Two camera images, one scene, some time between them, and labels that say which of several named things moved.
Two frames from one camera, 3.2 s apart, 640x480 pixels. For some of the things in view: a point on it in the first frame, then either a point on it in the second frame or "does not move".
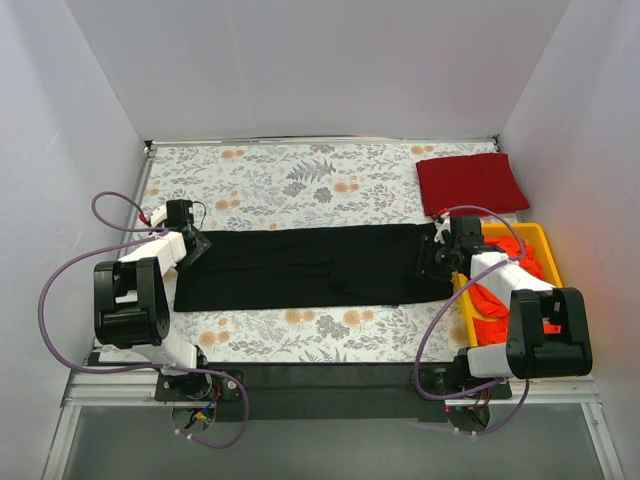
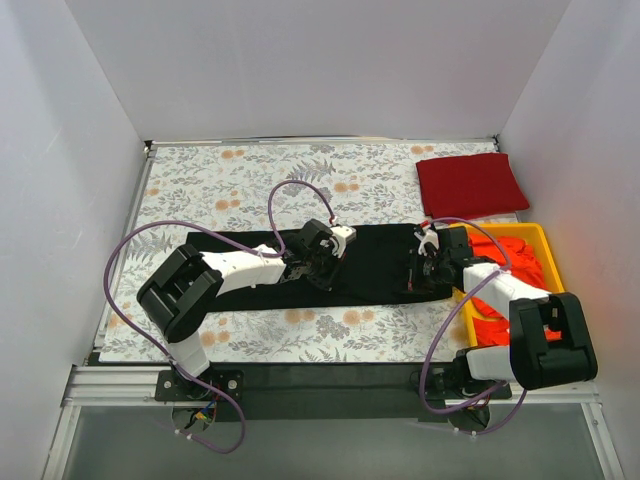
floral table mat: x=310 y=183 does not move
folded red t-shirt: x=482 y=180 does not move
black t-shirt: x=283 y=267 does not move
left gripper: x=196 y=245 → x=326 y=267
